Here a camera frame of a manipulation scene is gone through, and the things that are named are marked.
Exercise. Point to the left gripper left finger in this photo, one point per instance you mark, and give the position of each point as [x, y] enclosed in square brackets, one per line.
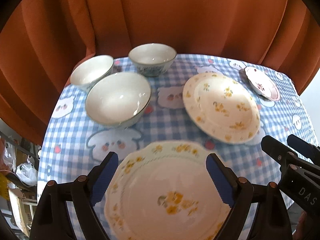
[52, 218]

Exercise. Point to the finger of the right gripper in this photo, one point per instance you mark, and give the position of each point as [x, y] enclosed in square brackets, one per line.
[306, 149]
[280, 152]

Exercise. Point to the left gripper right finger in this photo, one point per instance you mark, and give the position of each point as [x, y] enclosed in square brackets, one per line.
[271, 220]

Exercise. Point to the pink red-rimmed plate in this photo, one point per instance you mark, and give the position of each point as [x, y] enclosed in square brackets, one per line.
[262, 84]

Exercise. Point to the round yellow floral plate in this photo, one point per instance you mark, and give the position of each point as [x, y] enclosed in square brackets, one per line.
[221, 107]

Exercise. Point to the scalloped yellow floral plate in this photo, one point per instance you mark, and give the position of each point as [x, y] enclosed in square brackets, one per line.
[164, 191]

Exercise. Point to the blue-patterned bowl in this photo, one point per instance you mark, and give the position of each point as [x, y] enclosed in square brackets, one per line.
[152, 59]
[118, 100]

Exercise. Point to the white bowl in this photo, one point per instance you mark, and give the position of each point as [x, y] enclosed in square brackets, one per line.
[91, 71]

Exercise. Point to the person's hand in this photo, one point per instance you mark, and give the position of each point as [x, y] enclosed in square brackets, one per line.
[305, 223]

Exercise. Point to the blue checkered bear tablecloth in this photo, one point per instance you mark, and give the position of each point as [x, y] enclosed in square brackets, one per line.
[74, 144]

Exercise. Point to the orange pleated curtain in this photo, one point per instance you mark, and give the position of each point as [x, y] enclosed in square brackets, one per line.
[42, 41]

